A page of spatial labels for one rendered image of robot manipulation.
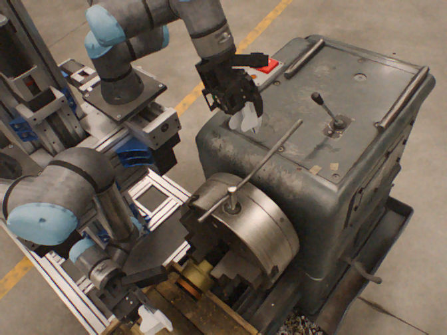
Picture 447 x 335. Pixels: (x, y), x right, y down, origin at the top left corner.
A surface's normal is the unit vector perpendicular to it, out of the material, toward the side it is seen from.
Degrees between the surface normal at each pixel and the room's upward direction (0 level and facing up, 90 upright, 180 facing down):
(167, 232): 0
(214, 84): 71
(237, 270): 9
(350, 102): 0
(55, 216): 57
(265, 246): 50
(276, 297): 0
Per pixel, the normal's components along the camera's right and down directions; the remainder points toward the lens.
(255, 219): 0.23, -0.36
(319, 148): -0.12, -0.63
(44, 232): -0.18, 0.77
